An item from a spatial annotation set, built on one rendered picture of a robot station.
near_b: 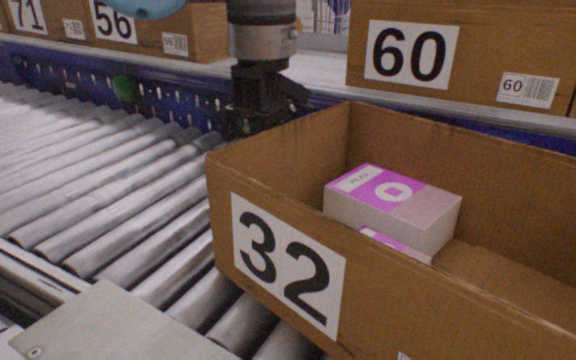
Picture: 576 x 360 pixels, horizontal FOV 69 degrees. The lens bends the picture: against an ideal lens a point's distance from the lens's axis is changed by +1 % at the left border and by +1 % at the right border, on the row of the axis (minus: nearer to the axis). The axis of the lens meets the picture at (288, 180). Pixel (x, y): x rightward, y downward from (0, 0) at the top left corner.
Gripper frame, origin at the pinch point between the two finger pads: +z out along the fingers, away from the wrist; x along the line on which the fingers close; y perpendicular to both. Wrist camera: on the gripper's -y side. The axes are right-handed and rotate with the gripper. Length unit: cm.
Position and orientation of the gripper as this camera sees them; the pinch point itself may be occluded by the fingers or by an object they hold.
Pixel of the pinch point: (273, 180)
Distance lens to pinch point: 67.2
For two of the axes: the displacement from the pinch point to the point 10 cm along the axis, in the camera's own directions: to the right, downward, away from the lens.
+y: -5.0, 4.2, -7.6
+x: 8.7, 2.4, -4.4
